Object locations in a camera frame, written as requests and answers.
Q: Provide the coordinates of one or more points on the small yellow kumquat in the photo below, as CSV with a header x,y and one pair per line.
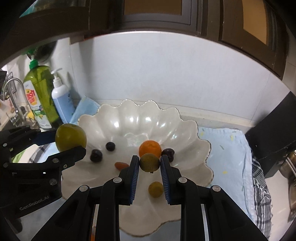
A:
x,y
149,163

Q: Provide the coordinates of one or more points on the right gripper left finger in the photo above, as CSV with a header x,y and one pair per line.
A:
x,y
116,192

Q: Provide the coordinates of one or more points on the orange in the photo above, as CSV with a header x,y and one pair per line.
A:
x,y
151,147

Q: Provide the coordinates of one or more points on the yellow sponge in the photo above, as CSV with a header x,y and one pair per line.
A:
x,y
31,115

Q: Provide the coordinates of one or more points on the green dish soap bottle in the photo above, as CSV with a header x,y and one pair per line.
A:
x,y
38,86

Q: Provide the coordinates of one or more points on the checkered grey kitchen cloth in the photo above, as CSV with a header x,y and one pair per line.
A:
x,y
262,197

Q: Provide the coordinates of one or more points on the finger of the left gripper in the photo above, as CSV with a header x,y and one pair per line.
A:
x,y
57,163
43,138

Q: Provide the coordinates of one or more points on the dark wooden wall cabinet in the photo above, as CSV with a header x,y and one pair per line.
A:
x,y
251,27

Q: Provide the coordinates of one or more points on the white blue pump bottle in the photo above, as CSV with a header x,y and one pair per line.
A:
x,y
62,98

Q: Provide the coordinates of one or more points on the small green yellow fruit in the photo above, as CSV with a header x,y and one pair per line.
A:
x,y
156,189

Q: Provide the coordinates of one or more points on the small red orange tomato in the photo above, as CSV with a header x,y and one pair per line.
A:
x,y
121,165

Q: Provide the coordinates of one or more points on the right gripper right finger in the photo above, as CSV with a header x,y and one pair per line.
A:
x,y
183,192

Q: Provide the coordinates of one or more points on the yellow green lemon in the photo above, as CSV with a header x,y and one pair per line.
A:
x,y
69,136

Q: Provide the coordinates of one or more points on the chrome kitchen faucet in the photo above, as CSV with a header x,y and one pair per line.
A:
x,y
6,86

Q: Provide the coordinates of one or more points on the dark purple plum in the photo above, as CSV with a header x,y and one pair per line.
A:
x,y
169,152

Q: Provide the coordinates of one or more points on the light blue towel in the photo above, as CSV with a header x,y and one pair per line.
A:
x,y
207,156

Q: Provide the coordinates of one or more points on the black knife block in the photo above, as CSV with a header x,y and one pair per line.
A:
x,y
273,138

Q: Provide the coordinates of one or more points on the steel pot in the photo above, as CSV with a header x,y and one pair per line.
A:
x,y
288,167

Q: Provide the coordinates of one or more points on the green plastic basin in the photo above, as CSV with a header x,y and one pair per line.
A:
x,y
17,157

